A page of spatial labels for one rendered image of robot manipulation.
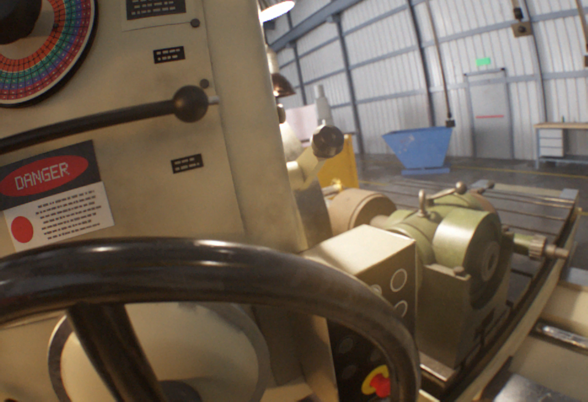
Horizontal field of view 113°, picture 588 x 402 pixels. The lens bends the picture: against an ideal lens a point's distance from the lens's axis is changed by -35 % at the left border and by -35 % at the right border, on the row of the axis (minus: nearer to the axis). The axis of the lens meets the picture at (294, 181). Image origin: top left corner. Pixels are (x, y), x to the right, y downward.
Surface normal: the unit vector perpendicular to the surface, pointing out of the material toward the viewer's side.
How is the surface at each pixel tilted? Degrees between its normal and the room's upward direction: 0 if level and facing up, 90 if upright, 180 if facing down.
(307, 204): 73
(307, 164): 90
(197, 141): 90
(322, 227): 85
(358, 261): 0
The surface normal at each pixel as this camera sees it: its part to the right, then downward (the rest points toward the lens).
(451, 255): -0.86, -0.18
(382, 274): 0.47, 0.09
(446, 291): -0.86, 0.25
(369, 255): -0.18, -0.97
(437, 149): -0.53, 0.25
